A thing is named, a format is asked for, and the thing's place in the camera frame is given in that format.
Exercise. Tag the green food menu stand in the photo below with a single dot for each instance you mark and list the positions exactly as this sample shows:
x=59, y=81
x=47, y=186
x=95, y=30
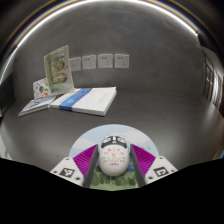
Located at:
x=59, y=71

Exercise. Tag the large grey-cover magazine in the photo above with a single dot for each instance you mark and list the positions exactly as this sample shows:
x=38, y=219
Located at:
x=36, y=105

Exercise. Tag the white panda-face computer mouse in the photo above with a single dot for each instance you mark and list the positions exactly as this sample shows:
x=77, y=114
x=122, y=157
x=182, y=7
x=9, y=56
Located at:
x=114, y=160

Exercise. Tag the white book with blue stripe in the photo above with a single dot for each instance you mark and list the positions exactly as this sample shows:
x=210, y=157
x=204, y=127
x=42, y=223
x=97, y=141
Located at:
x=88, y=100

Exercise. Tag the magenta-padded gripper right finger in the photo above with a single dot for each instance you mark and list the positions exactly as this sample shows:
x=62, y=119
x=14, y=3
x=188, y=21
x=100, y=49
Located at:
x=145, y=163

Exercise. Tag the white sticker sheet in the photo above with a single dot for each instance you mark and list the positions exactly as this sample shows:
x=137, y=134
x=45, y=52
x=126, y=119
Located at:
x=40, y=88

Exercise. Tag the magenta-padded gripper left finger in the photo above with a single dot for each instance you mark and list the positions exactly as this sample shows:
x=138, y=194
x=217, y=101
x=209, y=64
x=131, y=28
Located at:
x=83, y=163

